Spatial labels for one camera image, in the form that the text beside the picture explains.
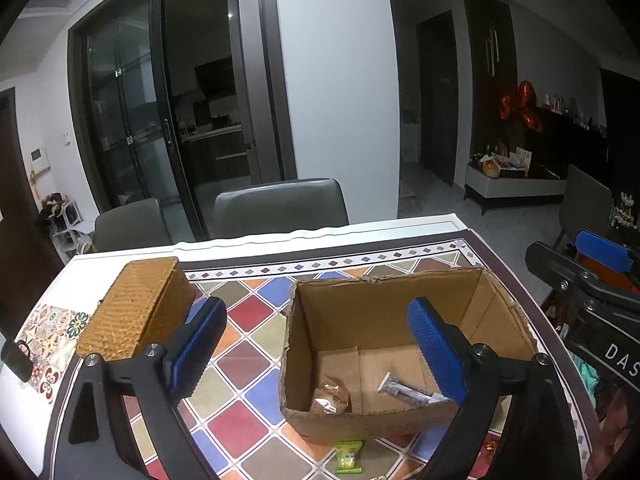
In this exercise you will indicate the dark interior door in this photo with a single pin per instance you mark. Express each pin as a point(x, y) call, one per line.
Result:
point(437, 100)

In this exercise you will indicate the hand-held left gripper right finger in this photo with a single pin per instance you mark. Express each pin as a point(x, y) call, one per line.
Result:
point(435, 350)

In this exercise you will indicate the woven wicker box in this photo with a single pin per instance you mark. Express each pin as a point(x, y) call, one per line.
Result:
point(135, 300)

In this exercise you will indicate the grey upholstered chair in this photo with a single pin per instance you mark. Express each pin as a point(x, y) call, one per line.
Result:
point(132, 225)
point(585, 200)
point(280, 207)

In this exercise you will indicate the colourful diamond pattern tablecloth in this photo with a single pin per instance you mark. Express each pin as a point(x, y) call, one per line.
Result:
point(250, 320)

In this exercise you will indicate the white flower ornament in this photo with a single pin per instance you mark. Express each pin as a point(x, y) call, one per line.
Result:
point(622, 210)

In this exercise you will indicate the silver snack packet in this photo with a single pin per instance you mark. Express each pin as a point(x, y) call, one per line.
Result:
point(407, 390)

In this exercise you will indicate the white shoe rack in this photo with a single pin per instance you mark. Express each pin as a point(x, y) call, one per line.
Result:
point(67, 220)

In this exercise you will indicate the row of small bottles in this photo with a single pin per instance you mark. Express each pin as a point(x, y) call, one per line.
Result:
point(570, 110)

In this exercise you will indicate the red foil balloons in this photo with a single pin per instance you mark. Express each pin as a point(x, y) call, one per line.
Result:
point(525, 97)

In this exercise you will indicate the brown cardboard box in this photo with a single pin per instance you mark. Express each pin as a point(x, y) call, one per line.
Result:
point(350, 310)

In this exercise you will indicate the sliding glass door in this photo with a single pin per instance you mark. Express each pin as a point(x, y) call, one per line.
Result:
point(130, 110)

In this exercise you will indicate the green snack packet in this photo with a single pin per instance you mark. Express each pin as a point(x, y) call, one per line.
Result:
point(348, 457)

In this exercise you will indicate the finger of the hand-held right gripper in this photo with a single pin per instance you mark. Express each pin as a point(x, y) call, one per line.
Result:
point(550, 262)
point(602, 252)

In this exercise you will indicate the small black object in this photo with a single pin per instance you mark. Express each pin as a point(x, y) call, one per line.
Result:
point(16, 360)

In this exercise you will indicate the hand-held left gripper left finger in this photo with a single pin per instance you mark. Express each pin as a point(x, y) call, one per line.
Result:
point(192, 355)

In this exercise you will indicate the white wall intercom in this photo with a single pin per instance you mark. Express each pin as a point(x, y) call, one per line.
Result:
point(40, 159)

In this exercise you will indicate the teal cloth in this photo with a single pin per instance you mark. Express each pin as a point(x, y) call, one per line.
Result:
point(586, 377)

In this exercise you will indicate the dark sideboard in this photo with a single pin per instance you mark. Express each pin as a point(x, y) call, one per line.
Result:
point(565, 145)

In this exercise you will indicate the yellow gift basket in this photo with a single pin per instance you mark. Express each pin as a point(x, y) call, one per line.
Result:
point(490, 166)

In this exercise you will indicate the floral patterned mat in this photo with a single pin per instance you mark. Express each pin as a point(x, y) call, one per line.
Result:
point(55, 340)

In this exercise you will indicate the tall dark wardrobe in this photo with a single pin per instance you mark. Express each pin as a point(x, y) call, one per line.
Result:
point(490, 80)

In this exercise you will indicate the red gold candy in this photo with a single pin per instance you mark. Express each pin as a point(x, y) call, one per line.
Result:
point(491, 449)

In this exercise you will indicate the white low cabinet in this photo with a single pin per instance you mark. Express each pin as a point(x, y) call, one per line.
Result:
point(510, 187)

